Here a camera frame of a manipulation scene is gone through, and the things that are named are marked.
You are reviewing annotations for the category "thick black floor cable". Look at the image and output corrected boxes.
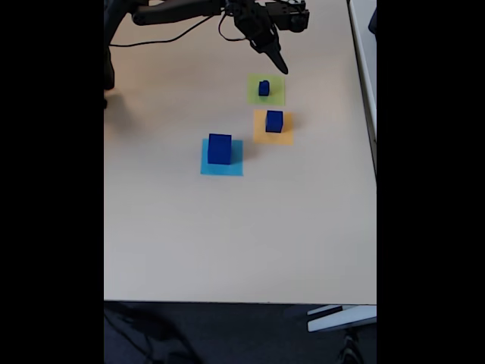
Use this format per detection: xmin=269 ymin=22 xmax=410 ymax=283
xmin=104 ymin=303 xmax=198 ymax=364

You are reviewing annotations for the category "green paper square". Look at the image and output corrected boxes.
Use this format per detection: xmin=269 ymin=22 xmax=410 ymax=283
xmin=246 ymin=73 xmax=286 ymax=107

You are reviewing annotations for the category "short looped wrist cable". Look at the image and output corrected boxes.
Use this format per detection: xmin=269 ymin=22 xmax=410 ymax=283
xmin=217 ymin=13 xmax=251 ymax=43

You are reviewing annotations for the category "orange paper square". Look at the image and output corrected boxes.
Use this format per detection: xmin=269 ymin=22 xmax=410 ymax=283
xmin=252 ymin=108 xmax=295 ymax=146

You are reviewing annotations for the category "light blue paper square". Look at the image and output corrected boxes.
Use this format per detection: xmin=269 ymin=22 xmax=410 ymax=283
xmin=200 ymin=138 xmax=244 ymax=177

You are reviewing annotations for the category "medium blue cube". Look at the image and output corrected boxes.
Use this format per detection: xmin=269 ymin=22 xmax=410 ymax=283
xmin=265 ymin=109 xmax=284 ymax=133

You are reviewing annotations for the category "large blue cube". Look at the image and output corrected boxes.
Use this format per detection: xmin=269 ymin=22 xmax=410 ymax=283
xmin=208 ymin=133 xmax=233 ymax=166

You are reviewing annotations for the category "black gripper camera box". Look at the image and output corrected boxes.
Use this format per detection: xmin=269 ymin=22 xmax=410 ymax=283
xmin=264 ymin=0 xmax=310 ymax=33

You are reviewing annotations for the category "white table foot bar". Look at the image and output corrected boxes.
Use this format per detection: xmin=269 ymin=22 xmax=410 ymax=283
xmin=306 ymin=304 xmax=377 ymax=334

